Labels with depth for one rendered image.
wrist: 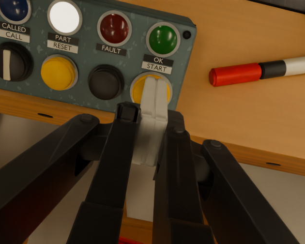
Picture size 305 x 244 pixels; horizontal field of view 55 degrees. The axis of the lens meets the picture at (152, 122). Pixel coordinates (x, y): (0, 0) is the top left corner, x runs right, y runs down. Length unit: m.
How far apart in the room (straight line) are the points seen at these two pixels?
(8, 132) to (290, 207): 1.13
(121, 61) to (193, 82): 0.07
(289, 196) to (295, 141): 1.04
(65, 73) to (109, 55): 0.03
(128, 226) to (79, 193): 0.82
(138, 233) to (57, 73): 0.21
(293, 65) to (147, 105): 0.16
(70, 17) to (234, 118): 0.16
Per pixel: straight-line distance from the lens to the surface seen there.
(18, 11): 0.23
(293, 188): 1.33
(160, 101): 0.17
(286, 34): 0.31
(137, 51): 0.22
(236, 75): 0.26
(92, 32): 0.22
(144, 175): 1.15
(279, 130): 0.28
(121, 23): 0.21
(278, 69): 0.28
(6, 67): 0.24
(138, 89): 0.22
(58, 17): 0.22
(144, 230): 0.35
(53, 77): 0.23
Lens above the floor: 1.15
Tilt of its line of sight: 80 degrees down
